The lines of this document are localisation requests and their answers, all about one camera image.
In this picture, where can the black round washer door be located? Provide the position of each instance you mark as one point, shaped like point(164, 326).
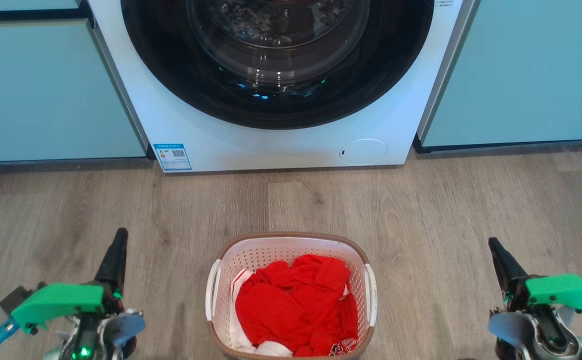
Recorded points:
point(276, 65)

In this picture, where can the red garment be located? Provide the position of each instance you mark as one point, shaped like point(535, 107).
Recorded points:
point(288, 310)

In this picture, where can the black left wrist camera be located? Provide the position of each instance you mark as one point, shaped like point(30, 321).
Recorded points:
point(14, 297)

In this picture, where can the white brown-rimmed laundry basket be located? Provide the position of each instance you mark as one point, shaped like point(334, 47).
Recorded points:
point(258, 255)

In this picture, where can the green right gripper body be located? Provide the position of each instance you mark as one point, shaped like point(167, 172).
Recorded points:
point(566, 292)

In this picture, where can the pale teal cabinet door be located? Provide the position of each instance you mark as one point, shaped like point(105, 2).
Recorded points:
point(45, 95)

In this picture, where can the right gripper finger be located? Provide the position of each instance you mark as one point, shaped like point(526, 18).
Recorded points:
point(508, 272)

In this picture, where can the pale teal cabinet drawer front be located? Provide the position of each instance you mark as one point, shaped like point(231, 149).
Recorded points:
point(20, 4)

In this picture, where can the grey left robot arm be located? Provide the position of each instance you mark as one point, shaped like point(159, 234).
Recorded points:
point(123, 327)

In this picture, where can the round white filter cover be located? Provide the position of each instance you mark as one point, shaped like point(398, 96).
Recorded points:
point(363, 151)

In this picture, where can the white garment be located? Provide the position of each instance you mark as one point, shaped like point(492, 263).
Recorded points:
point(238, 335)

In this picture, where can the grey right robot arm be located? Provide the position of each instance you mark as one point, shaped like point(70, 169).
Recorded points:
point(511, 327)

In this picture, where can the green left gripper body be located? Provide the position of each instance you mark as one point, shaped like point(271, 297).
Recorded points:
point(60, 301)

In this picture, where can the blue energy label sticker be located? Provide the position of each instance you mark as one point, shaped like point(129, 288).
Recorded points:
point(172, 157)

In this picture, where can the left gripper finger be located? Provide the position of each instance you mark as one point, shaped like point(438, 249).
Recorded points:
point(114, 265)

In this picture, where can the large pale teal cabinet panel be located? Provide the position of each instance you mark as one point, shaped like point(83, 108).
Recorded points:
point(526, 70)

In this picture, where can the white front-load washing machine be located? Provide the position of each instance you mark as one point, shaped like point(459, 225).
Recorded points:
point(290, 145)

